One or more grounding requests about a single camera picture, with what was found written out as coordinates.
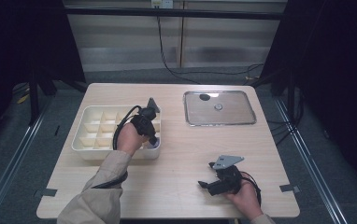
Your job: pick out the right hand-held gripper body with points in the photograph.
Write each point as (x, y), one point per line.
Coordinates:
(229, 180)

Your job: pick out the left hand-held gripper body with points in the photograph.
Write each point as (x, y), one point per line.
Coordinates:
(144, 121)

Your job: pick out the cream divided storage box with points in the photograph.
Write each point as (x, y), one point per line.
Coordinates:
(98, 130)

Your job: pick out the person's left hand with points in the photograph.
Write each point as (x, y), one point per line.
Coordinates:
(130, 140)

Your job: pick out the person's right hand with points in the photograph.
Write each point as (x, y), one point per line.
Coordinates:
(245, 199)

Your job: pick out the grey tape strip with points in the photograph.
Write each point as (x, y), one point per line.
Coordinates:
(45, 193)
(289, 188)

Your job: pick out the silver metal tray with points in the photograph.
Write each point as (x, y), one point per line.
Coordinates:
(226, 113)

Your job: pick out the small black floor tape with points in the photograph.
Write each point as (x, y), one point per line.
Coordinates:
(57, 130)

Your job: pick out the black metal stand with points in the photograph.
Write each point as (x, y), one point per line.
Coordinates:
(34, 99)
(292, 99)

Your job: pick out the black horizontal bar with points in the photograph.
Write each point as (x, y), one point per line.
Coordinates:
(167, 13)

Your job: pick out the yellow floor object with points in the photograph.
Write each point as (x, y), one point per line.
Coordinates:
(23, 98)

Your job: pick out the black curtain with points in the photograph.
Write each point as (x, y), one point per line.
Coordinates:
(338, 77)
(21, 46)

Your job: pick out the metal floor rail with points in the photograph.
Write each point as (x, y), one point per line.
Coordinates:
(14, 158)
(310, 165)

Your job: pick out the white wall socket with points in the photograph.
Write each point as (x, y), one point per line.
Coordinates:
(162, 3)

